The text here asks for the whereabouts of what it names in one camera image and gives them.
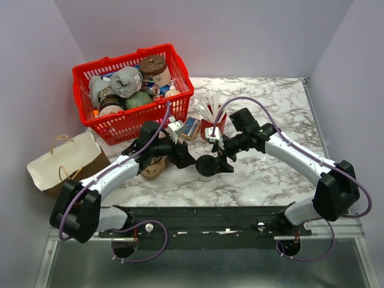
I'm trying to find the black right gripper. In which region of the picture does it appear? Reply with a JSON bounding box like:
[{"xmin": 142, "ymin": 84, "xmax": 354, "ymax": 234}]
[{"xmin": 211, "ymin": 132, "xmax": 248, "ymax": 174}]

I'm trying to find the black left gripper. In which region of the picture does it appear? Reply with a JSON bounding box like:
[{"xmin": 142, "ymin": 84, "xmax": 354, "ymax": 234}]
[{"xmin": 150, "ymin": 132, "xmax": 197, "ymax": 169}]

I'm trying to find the black plastic cup lid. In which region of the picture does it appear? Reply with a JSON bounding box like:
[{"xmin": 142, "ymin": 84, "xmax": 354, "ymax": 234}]
[{"xmin": 195, "ymin": 155, "xmax": 217, "ymax": 177}]

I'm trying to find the white paper coffee cup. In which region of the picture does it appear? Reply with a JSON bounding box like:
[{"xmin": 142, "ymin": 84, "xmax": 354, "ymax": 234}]
[{"xmin": 199, "ymin": 175, "xmax": 214, "ymax": 182}]

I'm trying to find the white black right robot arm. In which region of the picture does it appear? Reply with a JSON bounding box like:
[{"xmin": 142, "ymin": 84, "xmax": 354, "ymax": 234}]
[{"xmin": 205, "ymin": 108, "xmax": 360, "ymax": 235}]

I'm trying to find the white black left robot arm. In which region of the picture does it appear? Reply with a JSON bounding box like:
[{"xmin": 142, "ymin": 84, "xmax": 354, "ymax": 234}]
[{"xmin": 49, "ymin": 121, "xmax": 196, "ymax": 243}]

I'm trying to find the cardboard cup carrier tray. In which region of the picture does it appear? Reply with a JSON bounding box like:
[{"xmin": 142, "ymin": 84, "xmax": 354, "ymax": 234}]
[{"xmin": 140, "ymin": 157, "xmax": 167, "ymax": 181}]

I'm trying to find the blue tan small box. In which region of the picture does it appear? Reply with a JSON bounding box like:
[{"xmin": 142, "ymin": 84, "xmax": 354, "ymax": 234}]
[{"xmin": 181, "ymin": 117, "xmax": 201, "ymax": 140}]

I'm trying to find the red ribbed cup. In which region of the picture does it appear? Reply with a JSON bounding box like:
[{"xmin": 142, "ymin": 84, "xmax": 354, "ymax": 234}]
[{"xmin": 200, "ymin": 117, "xmax": 226, "ymax": 140}]

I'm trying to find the red plastic shopping basket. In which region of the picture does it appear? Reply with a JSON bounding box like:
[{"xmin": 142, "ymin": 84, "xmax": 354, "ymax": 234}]
[{"xmin": 73, "ymin": 44, "xmax": 194, "ymax": 145}]

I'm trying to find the small white pump bottle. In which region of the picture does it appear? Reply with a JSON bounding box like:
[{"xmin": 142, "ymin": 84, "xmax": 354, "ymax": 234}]
[{"xmin": 164, "ymin": 80, "xmax": 180, "ymax": 98}]

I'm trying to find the green round melon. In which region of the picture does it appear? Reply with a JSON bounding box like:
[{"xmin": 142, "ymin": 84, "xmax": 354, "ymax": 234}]
[{"xmin": 124, "ymin": 91, "xmax": 152, "ymax": 110}]

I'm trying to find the blue white can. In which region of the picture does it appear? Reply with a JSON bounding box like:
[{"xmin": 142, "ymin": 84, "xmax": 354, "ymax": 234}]
[{"xmin": 141, "ymin": 81, "xmax": 170, "ymax": 97}]

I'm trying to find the black gold labelled jar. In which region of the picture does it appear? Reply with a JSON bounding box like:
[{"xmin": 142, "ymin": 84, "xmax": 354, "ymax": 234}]
[{"xmin": 98, "ymin": 86, "xmax": 124, "ymax": 117}]

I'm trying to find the brown lidded round container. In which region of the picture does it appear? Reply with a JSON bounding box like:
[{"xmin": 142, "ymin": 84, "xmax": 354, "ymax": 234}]
[{"xmin": 139, "ymin": 55, "xmax": 171, "ymax": 87}]

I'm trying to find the grey crumpled bag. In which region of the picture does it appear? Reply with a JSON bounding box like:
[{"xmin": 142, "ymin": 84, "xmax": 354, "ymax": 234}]
[{"xmin": 89, "ymin": 67, "xmax": 143, "ymax": 107}]

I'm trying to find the brown paper bag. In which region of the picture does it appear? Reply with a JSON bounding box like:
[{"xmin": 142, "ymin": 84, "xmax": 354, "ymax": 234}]
[{"xmin": 26, "ymin": 131, "xmax": 110, "ymax": 199}]

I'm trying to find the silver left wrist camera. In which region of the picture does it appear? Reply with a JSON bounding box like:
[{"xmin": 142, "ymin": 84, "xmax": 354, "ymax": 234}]
[{"xmin": 167, "ymin": 121, "xmax": 185, "ymax": 143}]

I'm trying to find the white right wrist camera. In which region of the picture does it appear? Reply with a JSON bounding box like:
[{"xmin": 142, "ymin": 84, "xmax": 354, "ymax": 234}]
[{"xmin": 205, "ymin": 127, "xmax": 224, "ymax": 149}]

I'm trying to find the black mounting base rail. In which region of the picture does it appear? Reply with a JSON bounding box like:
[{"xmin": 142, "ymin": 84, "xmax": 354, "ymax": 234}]
[{"xmin": 98, "ymin": 206, "xmax": 311, "ymax": 250}]

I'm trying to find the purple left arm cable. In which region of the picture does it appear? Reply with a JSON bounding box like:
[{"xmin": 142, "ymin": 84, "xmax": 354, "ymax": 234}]
[{"xmin": 58, "ymin": 100, "xmax": 172, "ymax": 264}]

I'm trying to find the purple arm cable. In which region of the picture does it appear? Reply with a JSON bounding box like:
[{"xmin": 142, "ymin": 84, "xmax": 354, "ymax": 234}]
[
  {"xmin": 58, "ymin": 100, "xmax": 172, "ymax": 264},
  {"xmin": 209, "ymin": 97, "xmax": 373, "ymax": 262}
]

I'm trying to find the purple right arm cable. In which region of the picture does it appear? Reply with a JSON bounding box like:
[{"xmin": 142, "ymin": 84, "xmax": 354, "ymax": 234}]
[{"xmin": 209, "ymin": 97, "xmax": 373, "ymax": 262}]

